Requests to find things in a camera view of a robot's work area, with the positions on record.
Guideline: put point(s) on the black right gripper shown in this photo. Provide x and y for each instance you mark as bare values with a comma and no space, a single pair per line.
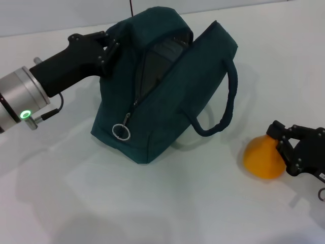
312,152

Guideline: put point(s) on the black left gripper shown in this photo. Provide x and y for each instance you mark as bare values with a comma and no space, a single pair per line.
71,63

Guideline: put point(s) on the teal fabric zipper bag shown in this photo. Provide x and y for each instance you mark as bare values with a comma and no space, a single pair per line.
172,101

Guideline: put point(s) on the yellow pear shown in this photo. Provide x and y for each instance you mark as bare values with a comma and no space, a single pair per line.
261,160

